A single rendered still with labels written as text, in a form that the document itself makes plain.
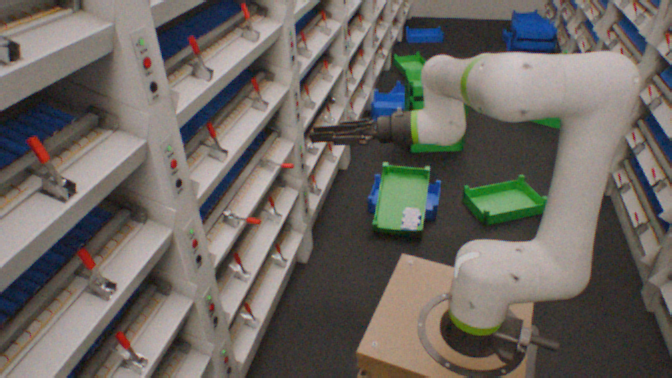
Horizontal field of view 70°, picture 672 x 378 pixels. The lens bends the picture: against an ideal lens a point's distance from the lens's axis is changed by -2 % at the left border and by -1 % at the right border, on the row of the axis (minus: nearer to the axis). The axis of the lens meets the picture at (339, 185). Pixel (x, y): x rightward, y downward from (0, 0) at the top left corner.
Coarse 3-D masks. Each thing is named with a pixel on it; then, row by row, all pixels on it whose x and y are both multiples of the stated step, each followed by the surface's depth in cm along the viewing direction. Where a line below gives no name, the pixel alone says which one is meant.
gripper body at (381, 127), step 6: (378, 120) 132; (384, 120) 132; (360, 126) 137; (372, 126) 135; (378, 126) 132; (384, 126) 131; (360, 132) 134; (366, 132) 133; (372, 132) 132; (378, 132) 132; (384, 132) 131; (372, 138) 133; (378, 138) 133; (384, 138) 132; (390, 138) 132
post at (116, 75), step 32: (128, 0) 73; (128, 32) 74; (96, 64) 75; (128, 64) 75; (160, 64) 83; (128, 96) 77; (160, 128) 85; (160, 160) 86; (160, 192) 88; (192, 192) 98; (192, 320) 108; (224, 320) 120
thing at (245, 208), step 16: (272, 128) 156; (288, 128) 156; (288, 144) 157; (272, 176) 143; (256, 192) 135; (240, 208) 128; (224, 224) 122; (240, 224) 124; (208, 240) 117; (224, 240) 118; (224, 256) 118
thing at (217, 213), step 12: (264, 144) 149; (276, 144) 153; (264, 156) 147; (252, 168) 139; (240, 180) 133; (252, 180) 137; (228, 192) 128; (228, 204) 126; (216, 216) 120; (204, 228) 116; (216, 228) 119
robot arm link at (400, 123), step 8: (400, 112) 130; (408, 112) 130; (392, 120) 130; (400, 120) 129; (408, 120) 129; (392, 128) 130; (400, 128) 129; (408, 128) 128; (392, 136) 130; (400, 136) 130; (408, 136) 129; (400, 144) 133; (408, 144) 133
